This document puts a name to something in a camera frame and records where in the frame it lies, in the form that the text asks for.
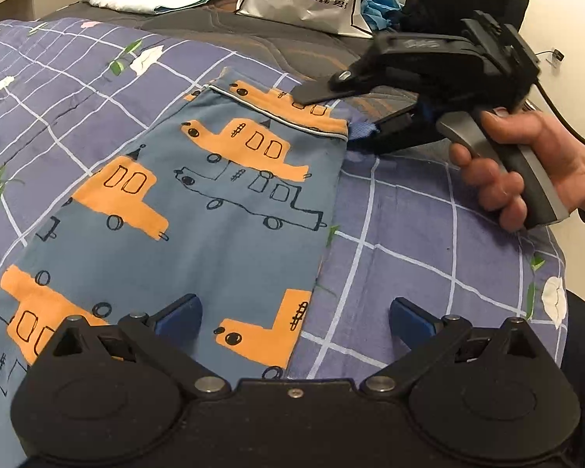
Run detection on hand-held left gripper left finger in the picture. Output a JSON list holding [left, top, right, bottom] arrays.
[[39, 293, 232, 399]]

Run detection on dark grey quilted mattress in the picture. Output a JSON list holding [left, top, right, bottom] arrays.
[[61, 1, 422, 113]]

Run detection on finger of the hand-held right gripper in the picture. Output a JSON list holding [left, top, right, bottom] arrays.
[[291, 69, 372, 106], [347, 101, 450, 155]]

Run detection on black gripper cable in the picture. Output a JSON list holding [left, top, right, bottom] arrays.
[[535, 80, 585, 149]]

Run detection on blue pants with orange trucks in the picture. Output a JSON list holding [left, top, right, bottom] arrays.
[[0, 66, 350, 468]]

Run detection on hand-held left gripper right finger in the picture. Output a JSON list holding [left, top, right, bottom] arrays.
[[361, 296, 557, 397]]

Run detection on purple checked floral blanket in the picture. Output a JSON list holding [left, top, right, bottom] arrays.
[[0, 17, 569, 468]]

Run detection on person's right hand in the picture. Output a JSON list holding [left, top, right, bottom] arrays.
[[450, 108, 585, 233]]

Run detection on bright blue cloth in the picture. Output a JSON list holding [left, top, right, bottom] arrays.
[[360, 0, 404, 26]]

